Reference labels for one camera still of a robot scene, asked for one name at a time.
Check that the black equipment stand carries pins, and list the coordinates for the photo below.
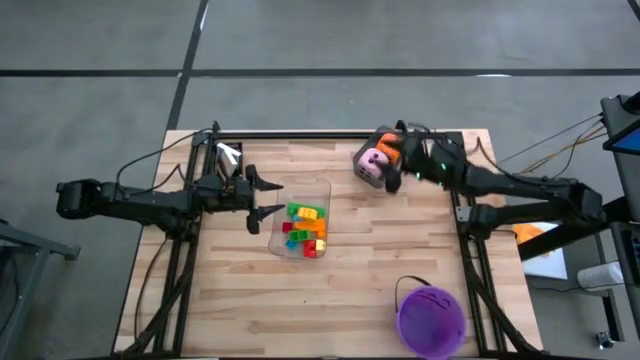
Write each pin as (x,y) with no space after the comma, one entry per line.
(625,175)

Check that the orange foam die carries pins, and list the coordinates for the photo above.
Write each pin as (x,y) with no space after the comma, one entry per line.
(389,146)

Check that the small red toy brick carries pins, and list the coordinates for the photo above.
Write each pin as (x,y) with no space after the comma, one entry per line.
(287,227)

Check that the small yellow toy brick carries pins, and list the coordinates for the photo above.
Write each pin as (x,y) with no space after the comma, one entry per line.
(320,245)

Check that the grey fabric bin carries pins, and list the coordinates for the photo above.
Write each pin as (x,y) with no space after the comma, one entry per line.
(362,175)

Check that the pink foam die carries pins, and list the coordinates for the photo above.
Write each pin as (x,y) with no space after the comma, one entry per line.
(372,160)

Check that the black mesh basket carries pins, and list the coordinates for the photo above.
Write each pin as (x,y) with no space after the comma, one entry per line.
(212,160)

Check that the grey metal cart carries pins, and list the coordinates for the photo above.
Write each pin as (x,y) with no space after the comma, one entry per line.
(30,250)

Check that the small black caster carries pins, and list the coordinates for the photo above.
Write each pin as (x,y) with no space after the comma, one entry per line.
(605,340)

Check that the clear plastic container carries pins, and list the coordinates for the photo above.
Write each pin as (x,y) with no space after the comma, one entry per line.
(305,190)

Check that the black aluminium table frame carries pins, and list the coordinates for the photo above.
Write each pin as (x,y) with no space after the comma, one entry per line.
(325,135)

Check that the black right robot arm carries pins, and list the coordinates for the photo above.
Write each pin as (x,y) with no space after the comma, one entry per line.
(525,186)

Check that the long green toy brick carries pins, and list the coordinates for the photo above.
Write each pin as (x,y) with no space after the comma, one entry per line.
(293,207)

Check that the orange angled toy brick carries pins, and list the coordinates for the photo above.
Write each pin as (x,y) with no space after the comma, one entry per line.
(315,226)

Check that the white paper sheet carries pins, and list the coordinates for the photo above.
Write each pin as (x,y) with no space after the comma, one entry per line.
(550,265)

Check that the small green toy brick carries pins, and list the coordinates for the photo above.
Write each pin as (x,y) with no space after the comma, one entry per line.
(301,235)

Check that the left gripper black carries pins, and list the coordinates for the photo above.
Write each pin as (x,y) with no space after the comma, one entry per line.
(235,194)

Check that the white paper towel roll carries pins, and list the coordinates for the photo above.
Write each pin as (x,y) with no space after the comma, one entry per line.
(600,276)

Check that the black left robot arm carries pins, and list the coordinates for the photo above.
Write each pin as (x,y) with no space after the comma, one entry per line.
(140,202)

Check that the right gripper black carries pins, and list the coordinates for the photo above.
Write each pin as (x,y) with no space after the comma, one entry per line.
(422,155)

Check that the orange object on floor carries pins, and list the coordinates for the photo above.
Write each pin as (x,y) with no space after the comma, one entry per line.
(527,232)

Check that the orange playing card box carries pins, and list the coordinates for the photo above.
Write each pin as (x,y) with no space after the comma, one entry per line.
(226,149)

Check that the blue screen tablet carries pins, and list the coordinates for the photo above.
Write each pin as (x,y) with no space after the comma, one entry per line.
(625,140)

